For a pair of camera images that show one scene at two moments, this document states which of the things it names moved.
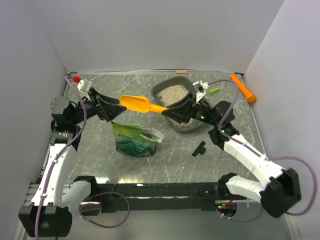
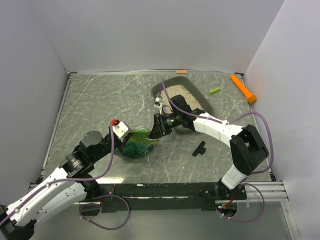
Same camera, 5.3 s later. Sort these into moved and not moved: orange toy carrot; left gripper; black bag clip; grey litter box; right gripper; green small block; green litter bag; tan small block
Moved: green litter bag; left gripper; right gripper
Not moved: green small block; orange toy carrot; tan small block; grey litter box; black bag clip
